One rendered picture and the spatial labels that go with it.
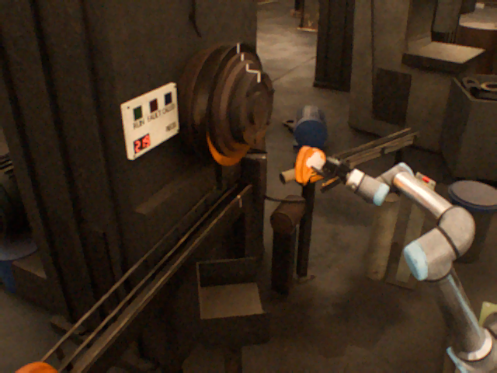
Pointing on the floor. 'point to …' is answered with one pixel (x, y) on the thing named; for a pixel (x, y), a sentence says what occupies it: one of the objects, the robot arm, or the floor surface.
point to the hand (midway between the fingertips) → (305, 160)
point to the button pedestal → (403, 275)
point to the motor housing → (284, 242)
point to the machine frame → (112, 151)
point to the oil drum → (475, 40)
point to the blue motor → (310, 128)
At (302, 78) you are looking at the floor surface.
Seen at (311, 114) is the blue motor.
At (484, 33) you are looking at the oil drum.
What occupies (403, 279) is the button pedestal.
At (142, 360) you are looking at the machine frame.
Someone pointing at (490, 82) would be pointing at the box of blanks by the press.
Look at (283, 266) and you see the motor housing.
